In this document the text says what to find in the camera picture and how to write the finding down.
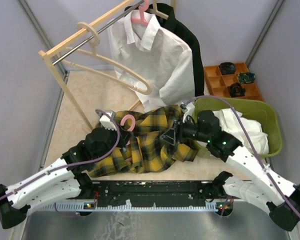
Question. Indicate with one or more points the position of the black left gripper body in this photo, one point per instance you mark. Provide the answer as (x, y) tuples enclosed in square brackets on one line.
[(112, 140)]

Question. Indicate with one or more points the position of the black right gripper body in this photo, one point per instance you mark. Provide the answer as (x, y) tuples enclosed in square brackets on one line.
[(187, 130)]

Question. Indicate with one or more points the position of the yellow black plaid shirt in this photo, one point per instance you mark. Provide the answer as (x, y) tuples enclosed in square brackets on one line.
[(146, 152)]

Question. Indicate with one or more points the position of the beige wooden hanger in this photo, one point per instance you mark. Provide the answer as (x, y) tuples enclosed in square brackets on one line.
[(93, 53)]

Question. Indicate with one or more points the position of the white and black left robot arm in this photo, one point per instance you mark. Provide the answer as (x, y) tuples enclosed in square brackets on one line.
[(65, 178)]

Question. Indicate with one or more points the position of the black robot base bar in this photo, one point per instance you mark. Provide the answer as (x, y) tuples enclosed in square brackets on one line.
[(184, 195)]

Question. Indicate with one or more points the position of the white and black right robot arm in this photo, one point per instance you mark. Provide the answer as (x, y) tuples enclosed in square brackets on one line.
[(270, 192)]

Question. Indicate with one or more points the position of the white collared shirt on rack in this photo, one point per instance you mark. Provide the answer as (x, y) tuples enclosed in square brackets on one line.
[(156, 54)]

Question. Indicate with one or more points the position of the beige hanger under black garment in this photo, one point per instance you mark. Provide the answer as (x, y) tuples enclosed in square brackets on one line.
[(155, 10)]

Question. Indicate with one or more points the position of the pink hanger on rack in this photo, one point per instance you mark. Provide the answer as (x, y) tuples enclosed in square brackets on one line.
[(141, 9)]

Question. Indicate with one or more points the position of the orange compartment tray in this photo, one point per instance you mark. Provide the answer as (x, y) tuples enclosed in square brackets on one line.
[(218, 84)]

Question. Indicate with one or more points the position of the dark rolled sock middle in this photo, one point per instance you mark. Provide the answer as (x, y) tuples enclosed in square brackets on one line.
[(236, 90)]

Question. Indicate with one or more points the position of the dark rolled sock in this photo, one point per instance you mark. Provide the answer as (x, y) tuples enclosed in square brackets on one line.
[(236, 90), (227, 68)]

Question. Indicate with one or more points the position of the dark rolled sock top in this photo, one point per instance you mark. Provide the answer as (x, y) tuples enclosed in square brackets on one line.
[(227, 68)]

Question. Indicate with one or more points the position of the green patterned rolled sock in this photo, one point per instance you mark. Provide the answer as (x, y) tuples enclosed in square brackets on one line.
[(246, 77)]

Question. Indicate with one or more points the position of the green plastic laundry basket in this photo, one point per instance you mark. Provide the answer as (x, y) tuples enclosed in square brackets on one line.
[(252, 110)]

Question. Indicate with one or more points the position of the wooden clothes rack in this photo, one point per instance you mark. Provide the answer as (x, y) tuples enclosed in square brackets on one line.
[(81, 40)]

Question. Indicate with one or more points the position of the black garment on rack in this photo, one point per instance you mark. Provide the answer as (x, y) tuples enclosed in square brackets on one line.
[(177, 28)]

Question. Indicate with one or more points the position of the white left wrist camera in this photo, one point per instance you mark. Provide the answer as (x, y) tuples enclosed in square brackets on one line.
[(106, 122)]

